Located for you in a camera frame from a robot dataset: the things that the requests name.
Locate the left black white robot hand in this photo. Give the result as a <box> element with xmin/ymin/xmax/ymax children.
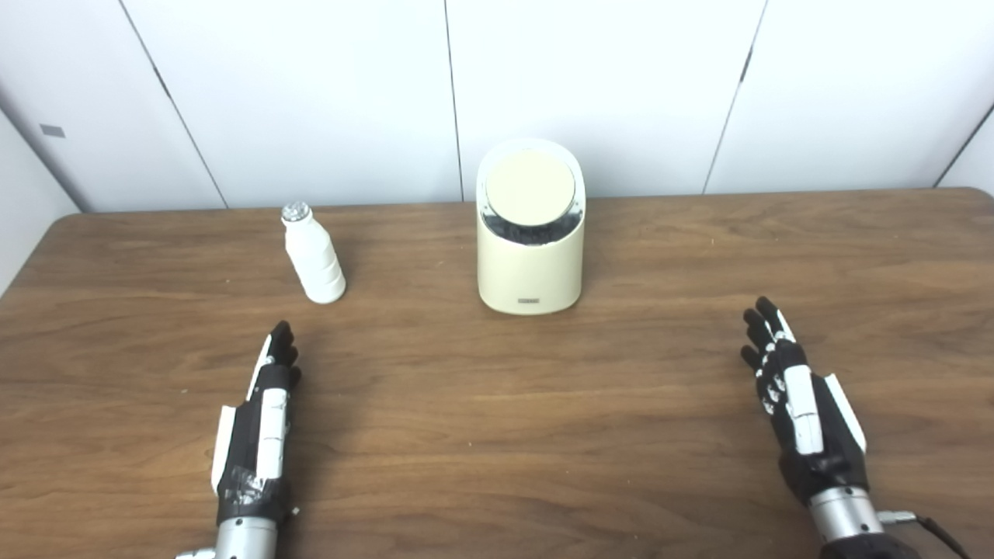
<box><xmin>210</xmin><ymin>321</ymin><xmax>302</xmax><ymax>527</ymax></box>

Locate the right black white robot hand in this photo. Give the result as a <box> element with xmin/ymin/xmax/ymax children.
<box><xmin>740</xmin><ymin>296</ymin><xmax>871</xmax><ymax>505</ymax></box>

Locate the small white plastic bottle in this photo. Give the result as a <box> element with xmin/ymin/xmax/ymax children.
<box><xmin>280</xmin><ymin>202</ymin><xmax>347</xmax><ymax>304</ymax></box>

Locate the cream-colored plastic bin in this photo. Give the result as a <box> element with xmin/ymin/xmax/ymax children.
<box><xmin>475</xmin><ymin>137</ymin><xmax>586</xmax><ymax>316</ymax></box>

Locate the cream round bin lid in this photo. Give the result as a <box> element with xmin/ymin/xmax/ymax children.
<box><xmin>485</xmin><ymin>150</ymin><xmax>577</xmax><ymax>227</ymax></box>

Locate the black bin liner bag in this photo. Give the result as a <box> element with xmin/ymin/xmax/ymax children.
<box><xmin>481</xmin><ymin>206</ymin><xmax>583</xmax><ymax>246</ymax></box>

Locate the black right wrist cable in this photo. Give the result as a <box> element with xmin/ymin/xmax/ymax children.
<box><xmin>878</xmin><ymin>510</ymin><xmax>971</xmax><ymax>559</ymax></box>

